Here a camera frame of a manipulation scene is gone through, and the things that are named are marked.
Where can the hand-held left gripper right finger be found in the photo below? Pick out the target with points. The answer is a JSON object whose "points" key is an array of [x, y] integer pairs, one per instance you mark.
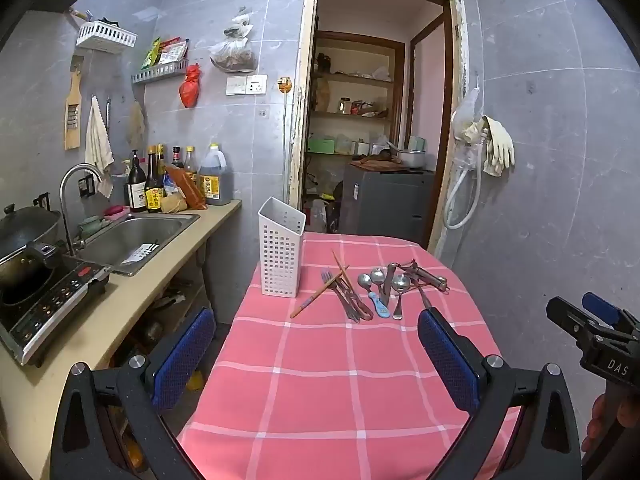
{"points": [[447, 360]]}

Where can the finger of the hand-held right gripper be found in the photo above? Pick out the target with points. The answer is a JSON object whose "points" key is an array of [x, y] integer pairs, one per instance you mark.
{"points": [[567, 315], [602, 308]]}

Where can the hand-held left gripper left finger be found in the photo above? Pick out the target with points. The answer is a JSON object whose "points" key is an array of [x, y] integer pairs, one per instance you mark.
{"points": [[180, 360]]}

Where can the slim metal tool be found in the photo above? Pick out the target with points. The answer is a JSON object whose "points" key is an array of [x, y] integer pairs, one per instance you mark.
{"points": [[425, 299]]}

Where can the metal peeler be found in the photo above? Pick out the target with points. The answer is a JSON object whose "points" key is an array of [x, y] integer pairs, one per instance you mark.
{"points": [[425, 276]]}

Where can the metal table knife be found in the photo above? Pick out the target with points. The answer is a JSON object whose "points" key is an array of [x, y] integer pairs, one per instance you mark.
{"points": [[389, 280]]}

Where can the small metal spoon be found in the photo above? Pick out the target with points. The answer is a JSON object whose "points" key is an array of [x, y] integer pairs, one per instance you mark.
{"points": [[377, 276]]}

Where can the white perforated utensil basket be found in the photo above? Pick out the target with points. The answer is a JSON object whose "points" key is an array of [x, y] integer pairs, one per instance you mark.
{"points": [[280, 260]]}

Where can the person's right hand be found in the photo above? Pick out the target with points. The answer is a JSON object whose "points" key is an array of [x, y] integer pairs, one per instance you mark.
{"points": [[596, 425]]}

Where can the beige kitchen counter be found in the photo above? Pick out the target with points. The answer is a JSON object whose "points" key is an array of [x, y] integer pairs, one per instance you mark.
{"points": [[150, 285]]}

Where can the stainless steel sink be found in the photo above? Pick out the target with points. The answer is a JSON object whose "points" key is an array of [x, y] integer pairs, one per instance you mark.
{"points": [[135, 240]]}

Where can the pink checked tablecloth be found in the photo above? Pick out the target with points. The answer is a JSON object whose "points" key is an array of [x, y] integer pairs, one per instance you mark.
{"points": [[320, 385]]}

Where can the black induction cooker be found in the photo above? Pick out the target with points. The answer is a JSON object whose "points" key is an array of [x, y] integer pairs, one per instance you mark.
{"points": [[55, 305]]}

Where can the tan plastic bag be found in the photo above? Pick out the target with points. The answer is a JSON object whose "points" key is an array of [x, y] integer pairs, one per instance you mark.
{"points": [[173, 203]]}

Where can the pink soap dish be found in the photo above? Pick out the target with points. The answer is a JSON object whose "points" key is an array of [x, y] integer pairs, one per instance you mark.
{"points": [[116, 212]]}

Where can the green cup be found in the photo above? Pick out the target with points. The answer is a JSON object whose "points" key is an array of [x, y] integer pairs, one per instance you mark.
{"points": [[91, 226]]}

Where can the grey refrigerator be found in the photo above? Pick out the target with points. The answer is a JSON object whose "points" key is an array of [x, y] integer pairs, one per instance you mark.
{"points": [[390, 205]]}

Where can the yellow-label sauce bottle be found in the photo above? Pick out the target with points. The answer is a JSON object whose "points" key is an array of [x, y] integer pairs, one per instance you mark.
{"points": [[154, 190]]}

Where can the orange seasoning packet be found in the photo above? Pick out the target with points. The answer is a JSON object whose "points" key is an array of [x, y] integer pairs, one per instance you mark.
{"points": [[187, 187]]}

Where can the dark round sauce bottle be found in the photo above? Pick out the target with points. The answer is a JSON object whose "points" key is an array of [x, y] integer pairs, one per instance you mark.
{"points": [[135, 190]]}

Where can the yellow rubber gloves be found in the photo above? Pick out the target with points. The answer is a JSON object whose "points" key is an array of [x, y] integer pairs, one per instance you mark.
{"points": [[495, 145]]}

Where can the white floor bag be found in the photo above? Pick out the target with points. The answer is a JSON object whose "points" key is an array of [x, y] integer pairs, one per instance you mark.
{"points": [[318, 216]]}

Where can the yellow-cap sauce bottle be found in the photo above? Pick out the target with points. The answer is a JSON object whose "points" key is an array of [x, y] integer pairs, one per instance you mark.
{"points": [[190, 162]]}

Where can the metal faucet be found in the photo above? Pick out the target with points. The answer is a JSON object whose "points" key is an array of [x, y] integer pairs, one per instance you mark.
{"points": [[66, 195]]}

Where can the black wok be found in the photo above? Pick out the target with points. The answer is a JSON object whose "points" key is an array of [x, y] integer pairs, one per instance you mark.
{"points": [[25, 230]]}

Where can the red-cap sauce bottle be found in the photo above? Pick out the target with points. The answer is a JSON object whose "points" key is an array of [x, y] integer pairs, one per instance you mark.
{"points": [[177, 157]]}

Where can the white rice cooker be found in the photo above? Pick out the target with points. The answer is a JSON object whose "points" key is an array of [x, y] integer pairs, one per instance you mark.
{"points": [[412, 159]]}

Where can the wooden cutting board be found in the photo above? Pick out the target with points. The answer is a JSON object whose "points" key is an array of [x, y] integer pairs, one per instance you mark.
{"points": [[375, 163]]}

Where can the clear hanging plastic bag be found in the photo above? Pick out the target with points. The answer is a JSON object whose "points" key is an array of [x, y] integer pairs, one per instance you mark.
{"points": [[467, 110]]}

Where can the white hanging towel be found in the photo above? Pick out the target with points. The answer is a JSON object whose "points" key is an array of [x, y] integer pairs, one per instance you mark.
{"points": [[97, 145]]}

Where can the beige hanging cloth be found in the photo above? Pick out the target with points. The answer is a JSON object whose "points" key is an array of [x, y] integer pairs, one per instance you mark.
{"points": [[136, 122]]}

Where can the green box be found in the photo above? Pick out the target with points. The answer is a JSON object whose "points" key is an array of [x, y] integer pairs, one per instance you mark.
{"points": [[320, 145]]}

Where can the wooden grater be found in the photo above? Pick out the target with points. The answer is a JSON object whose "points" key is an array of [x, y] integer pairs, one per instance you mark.
{"points": [[73, 110]]}

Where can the red plastic bag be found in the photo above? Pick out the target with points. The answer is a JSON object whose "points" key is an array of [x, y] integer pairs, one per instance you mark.
{"points": [[190, 87]]}

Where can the glass jar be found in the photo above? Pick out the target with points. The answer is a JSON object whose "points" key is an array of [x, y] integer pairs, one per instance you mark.
{"points": [[345, 105]]}

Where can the wooden shelf unit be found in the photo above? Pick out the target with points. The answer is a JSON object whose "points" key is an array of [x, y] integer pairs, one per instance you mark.
{"points": [[350, 80]]}

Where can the green snack packet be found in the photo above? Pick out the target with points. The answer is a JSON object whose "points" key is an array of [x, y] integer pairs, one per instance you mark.
{"points": [[151, 52]]}

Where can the red and white packet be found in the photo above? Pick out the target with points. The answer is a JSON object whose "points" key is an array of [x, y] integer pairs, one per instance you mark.
{"points": [[174, 51]]}

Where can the black wall outlet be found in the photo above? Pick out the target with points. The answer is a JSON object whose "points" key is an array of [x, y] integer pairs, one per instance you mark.
{"points": [[87, 185]]}

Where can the white wall switch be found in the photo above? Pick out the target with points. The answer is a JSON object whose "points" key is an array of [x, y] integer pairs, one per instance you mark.
{"points": [[236, 85]]}

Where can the wooden door frame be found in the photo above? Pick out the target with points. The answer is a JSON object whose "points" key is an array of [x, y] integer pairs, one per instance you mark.
{"points": [[307, 110]]}

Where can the white wall socket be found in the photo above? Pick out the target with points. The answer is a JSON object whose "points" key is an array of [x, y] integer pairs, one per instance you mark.
{"points": [[256, 84]]}

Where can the grey wall shelf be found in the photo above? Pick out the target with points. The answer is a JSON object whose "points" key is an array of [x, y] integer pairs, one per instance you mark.
{"points": [[160, 71]]}

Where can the orange wall plug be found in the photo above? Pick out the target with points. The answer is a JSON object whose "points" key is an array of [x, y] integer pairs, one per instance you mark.
{"points": [[284, 85]]}

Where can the white wall basket rack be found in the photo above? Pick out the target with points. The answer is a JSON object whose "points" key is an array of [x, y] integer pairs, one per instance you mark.
{"points": [[106, 35]]}

